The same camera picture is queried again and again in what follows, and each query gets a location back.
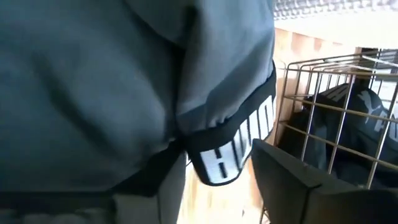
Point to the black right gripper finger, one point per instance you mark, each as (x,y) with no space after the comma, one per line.
(295,193)

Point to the cream perforated plastic laundry basket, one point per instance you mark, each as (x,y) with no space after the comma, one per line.
(335,31)

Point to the black Puma print garment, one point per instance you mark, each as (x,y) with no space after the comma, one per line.
(357,133)

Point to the grey briefs with black waistband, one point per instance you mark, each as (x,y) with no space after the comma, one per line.
(93,93)

